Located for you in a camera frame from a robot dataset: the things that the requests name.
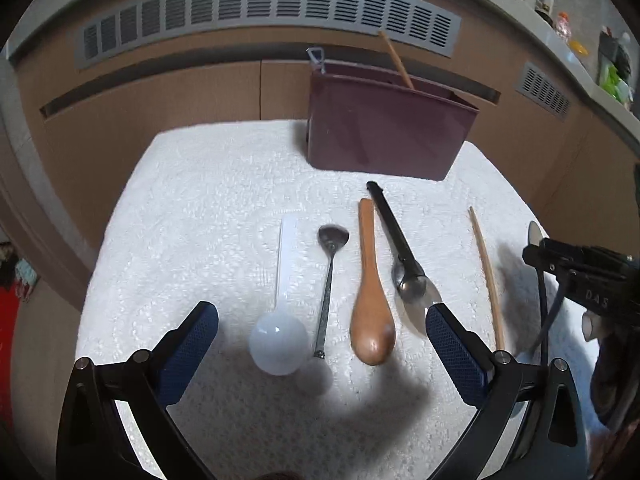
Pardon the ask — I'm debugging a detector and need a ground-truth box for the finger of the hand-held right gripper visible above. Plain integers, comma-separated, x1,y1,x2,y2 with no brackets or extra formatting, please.
522,246,571,282
539,238,591,261

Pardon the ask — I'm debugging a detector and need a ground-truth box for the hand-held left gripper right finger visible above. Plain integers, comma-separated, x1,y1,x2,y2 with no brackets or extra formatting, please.
425,301,591,480

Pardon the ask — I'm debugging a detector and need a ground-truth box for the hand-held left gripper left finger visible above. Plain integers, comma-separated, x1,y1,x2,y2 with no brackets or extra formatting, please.
57,301,221,480

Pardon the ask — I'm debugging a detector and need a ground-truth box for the metal spoon with black handle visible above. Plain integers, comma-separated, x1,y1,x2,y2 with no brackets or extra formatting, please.
527,221,551,366

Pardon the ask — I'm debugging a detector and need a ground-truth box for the wooden chopstick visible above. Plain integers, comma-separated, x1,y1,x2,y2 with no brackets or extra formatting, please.
468,206,506,352
378,31,415,90

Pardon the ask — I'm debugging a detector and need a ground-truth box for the wooden spoon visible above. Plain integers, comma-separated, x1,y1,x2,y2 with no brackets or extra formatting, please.
349,198,397,366

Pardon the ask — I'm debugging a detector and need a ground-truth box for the white plastic spoon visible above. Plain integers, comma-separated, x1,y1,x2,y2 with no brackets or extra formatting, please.
248,216,309,376

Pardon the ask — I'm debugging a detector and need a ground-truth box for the black-handled metal scoop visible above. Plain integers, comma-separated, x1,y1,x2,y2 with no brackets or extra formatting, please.
366,181,443,336

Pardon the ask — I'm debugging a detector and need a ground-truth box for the small dark metal spoon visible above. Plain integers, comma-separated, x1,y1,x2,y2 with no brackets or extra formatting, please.
312,225,351,360

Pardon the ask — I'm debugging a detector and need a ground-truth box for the maroon plastic utensil holder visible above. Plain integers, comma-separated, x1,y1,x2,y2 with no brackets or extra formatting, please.
306,62,479,182

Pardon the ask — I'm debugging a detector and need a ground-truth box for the person's right forearm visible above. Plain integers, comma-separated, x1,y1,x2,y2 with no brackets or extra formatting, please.
590,332,640,428

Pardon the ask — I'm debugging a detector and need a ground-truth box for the person's right hand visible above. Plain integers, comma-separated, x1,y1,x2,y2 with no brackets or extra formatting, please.
581,310,613,343

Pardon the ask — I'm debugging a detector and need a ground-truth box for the white textured towel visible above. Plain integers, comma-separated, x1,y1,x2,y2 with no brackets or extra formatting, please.
75,119,601,480

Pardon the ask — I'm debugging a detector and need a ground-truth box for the small grey vent grille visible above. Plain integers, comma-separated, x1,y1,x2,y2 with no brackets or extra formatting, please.
515,61,572,122

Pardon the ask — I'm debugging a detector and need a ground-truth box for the green bag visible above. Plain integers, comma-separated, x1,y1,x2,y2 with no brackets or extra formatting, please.
597,30,633,103

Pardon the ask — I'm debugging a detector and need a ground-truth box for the red object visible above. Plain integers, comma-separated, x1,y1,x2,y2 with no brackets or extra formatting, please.
0,280,26,431

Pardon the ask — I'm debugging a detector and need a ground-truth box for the bottle with orange cap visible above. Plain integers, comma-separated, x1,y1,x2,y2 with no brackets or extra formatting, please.
552,10,573,41

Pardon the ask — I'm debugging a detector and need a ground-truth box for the wooden cabinet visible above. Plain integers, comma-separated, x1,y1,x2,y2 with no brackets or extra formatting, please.
10,25,640,361

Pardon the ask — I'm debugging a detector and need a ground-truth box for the grey peeler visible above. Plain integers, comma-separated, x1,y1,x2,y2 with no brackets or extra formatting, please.
306,46,328,75

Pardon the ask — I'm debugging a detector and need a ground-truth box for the long grey vent grille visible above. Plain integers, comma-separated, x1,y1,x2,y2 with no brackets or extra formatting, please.
75,0,463,71

